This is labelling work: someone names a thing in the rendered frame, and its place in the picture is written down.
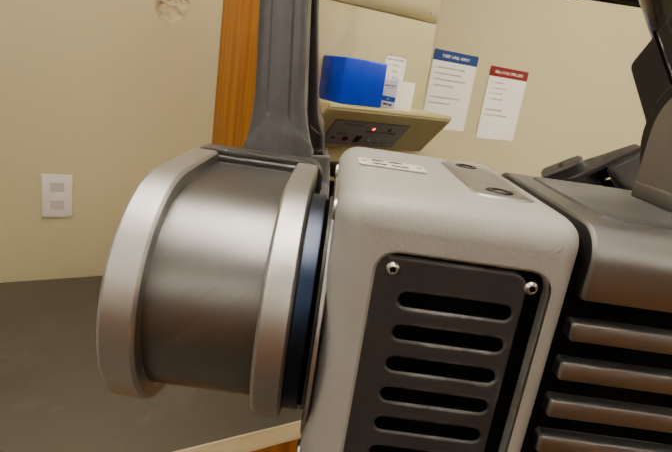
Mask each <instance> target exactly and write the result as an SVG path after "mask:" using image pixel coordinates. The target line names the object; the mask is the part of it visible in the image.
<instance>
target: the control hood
mask: <svg viewBox="0 0 672 452"><path fill-rule="evenodd" d="M319 100H320V107H321V113H322V117H323V119H324V131H325V134H326V132H327V131H328V129H329V128H330V127H331V125H332V124H333V123H334V121H335V120H336V119H343V120H353V121H363V122H374V123H384V124H395V125H405V126H411V127H410V128H409V129H408V130H407V131H406V132H405V133H404V134H403V135H402V136H401V137H400V138H399V139H398V140H397V141H396V143H395V144H394V145H393V146H392V147H391V148H388V147H373V146H358V145H343V144H327V143H325V146H340V147H366V148H373V149H387V150H403V151H418V152H419V151H421V150H422V149H423V148H424V147H425V146H426V145H427V144H428V143H429V142H430V141H431V140H432V139H433V138H434V137H435V136H436V135H437V134H438V133H439V132H440V131H441V130H442V129H443V128H444V127H445V126H446V125H447V124H448V123H449V122H450V121H451V119H452V118H451V116H447V115H442V114H438V113H433V112H429V111H424V110H418V109H411V111H408V110H399V109H392V108H387V107H383V106H380V108H376V107H367V106H358V105H349V104H341V103H337V102H333V101H329V100H325V99H321V98H319Z"/></svg>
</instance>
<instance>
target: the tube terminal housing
mask: <svg viewBox="0 0 672 452"><path fill-rule="evenodd" d="M436 27H437V25H435V24H431V23H426V22H422V21H418V20H414V19H409V18H405V17H401V16H396V15H392V14H388V13H383V12H379V11H375V10H371V9H366V8H362V7H358V6H353V5H349V4H345V3H341V2H336V1H332V0H319V86H320V78H321V71H322V69H321V68H322V63H323V56H324V55H331V56H342V57H350V58H356V59H362V60H368V61H374V62H380V63H385V57H386V54H390V55H396V56H401V57H407V58H408V59H407V65H406V71H405V76H404V82H409V83H415V89H414V94H413V100H412V105H411V109H418V110H421V108H422V102H423V97H424V92H425V86H426V81H427V75H428V70H429V65H430V59H431V54H432V49H433V43H434V38H435V33H436ZM325 148H328V149H329V151H328V155H330V161H331V162H339V160H340V158H341V156H342V154H343V153H344V152H345V151H346V150H348V149H350V148H352V147H340V146H325Z"/></svg>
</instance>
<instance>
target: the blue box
mask: <svg viewBox="0 0 672 452"><path fill-rule="evenodd" d="M321 69H322V71H321V78H320V86H319V98H321V99H325V100H329V101H333V102H337V103H341V104H349V105H358V106H367V107H376V108H380V106H381V101H382V95H383V89H384V83H385V77H386V70H387V64H385V63H380V62H374V61H368V60H362V59H356V58H350V57H342V56H331V55H324V56H323V63H322V68H321Z"/></svg>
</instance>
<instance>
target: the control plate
mask: <svg viewBox="0 0 672 452"><path fill-rule="evenodd" d="M410 127H411V126H405V125H395V124H384V123H374V122H363V121H353V120H343V119H336V120H335V121H334V123H333V124H332V125H331V127H330V128H329V129H328V131H327V132H326V134H325V143H327V144H343V145H358V146H373V147H388V148H391V147H392V146H393V145H394V144H395V143H396V141H397V140H398V139H399V138H400V137H401V136H402V135H403V134H404V133H405V132H406V131H407V130H408V129H409V128H410ZM372 128H376V130H374V131H372ZM389 129H392V131H391V132H388V130H389ZM331 136H335V138H334V139H331ZM344 136H348V140H346V141H343V140H342V138H343V137H344ZM356 136H363V137H362V138H361V140H360V141H359V142H352V141H353V140H354V139H355V137H356ZM367 138H370V141H367ZM376 139H379V142H377V141H375V140H376ZM386 139H387V140H388V141H387V143H386V142H384V140H386Z"/></svg>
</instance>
